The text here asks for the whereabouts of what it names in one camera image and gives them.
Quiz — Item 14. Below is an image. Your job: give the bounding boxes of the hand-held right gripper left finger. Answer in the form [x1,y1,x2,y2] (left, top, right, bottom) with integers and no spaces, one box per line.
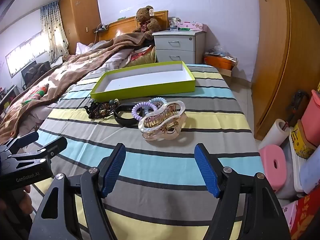
[29,143,127,240]

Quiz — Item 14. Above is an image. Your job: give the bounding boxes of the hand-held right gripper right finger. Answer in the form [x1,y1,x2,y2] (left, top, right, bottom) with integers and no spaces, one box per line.
[194,143,292,240]

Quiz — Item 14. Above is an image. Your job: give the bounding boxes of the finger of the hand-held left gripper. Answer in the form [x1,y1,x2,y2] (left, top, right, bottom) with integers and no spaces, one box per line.
[0,131,40,155]
[9,137,68,167]

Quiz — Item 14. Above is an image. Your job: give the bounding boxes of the black wristband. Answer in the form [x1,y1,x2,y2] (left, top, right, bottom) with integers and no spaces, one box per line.
[113,103,143,126]

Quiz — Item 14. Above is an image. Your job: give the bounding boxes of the purple spiral hair tie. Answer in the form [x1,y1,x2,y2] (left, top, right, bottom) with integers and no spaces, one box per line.
[131,102,151,121]

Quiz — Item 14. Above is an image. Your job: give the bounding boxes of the clear pearly hair claw clip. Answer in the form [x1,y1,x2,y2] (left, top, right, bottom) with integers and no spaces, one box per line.
[138,100,187,142]

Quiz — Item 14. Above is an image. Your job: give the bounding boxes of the blue spiral hair tie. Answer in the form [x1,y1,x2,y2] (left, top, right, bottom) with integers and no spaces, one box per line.
[148,96,167,110]

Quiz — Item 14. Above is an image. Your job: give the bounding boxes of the green cardboard tray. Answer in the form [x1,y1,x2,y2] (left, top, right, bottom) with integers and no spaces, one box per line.
[90,61,196,100]

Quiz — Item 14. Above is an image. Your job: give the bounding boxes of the person's left hand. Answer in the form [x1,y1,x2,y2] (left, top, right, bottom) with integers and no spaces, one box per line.
[12,184,34,217]

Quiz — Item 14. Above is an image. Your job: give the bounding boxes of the pink stool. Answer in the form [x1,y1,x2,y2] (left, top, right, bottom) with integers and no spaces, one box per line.
[259,144,287,193]

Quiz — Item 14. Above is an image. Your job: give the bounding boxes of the dark chair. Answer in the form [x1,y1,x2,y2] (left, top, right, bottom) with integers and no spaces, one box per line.
[21,61,52,91]

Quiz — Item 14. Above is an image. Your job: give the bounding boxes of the white paper roll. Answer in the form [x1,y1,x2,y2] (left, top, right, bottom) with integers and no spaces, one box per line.
[259,119,290,150]

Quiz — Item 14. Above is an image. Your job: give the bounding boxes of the window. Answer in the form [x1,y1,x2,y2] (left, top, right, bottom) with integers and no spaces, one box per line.
[5,30,48,77]

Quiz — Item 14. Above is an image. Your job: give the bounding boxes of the white plastic bin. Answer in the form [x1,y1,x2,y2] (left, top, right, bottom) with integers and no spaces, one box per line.
[275,130,306,200]

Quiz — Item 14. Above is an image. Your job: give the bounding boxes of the brown blanket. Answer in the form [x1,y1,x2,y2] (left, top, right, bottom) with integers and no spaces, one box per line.
[0,33,152,145]

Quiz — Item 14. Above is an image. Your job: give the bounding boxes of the yellow tin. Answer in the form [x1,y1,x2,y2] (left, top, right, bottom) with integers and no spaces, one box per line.
[291,120,317,159]

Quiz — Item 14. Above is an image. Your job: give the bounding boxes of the dotted curtain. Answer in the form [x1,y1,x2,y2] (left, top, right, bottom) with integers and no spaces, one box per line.
[40,1,70,64]

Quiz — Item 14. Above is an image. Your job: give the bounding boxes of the orange box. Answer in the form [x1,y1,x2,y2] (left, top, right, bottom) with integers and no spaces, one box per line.
[204,54,238,71]

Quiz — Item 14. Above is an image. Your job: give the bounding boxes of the red box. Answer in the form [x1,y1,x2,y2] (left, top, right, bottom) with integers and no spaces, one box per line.
[290,187,320,240]

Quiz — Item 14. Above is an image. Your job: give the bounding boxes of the yellow pillow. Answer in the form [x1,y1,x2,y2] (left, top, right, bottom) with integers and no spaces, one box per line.
[126,45,157,67]

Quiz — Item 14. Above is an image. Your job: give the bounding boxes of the pink plastic container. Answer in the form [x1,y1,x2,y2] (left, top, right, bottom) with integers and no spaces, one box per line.
[301,89,320,148]

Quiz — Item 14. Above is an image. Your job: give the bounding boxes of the clear plastic bag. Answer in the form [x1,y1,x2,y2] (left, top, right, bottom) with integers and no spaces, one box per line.
[206,46,237,61]

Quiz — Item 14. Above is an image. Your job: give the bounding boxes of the grey nightstand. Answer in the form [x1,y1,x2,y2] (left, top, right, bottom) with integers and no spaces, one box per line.
[152,29,207,65]

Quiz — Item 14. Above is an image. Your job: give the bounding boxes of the power strip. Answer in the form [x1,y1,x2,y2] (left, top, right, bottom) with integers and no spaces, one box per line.
[94,23,110,33]

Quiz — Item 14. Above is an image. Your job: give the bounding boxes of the tall wooden cabinet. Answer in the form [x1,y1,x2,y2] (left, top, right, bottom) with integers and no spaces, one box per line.
[59,0,102,55]

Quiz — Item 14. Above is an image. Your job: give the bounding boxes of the wooden headboard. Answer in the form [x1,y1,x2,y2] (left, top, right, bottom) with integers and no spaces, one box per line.
[99,10,169,42]

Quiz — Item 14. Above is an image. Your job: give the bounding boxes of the large wooden wardrobe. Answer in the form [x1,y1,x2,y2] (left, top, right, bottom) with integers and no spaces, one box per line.
[251,0,320,141]

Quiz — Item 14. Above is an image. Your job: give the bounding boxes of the pink tissue box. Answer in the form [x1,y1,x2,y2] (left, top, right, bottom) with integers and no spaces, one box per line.
[175,21,208,32]

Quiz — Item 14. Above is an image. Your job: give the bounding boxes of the clear glass container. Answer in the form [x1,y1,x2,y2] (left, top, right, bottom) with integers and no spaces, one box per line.
[169,17,181,30]

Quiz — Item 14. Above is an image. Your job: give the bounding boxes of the brown teddy bear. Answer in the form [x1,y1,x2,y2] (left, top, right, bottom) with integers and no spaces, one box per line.
[132,5,162,41]

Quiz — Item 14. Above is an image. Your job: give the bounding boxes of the brown beaded bracelet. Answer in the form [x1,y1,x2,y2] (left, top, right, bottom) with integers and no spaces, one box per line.
[84,100,118,120]

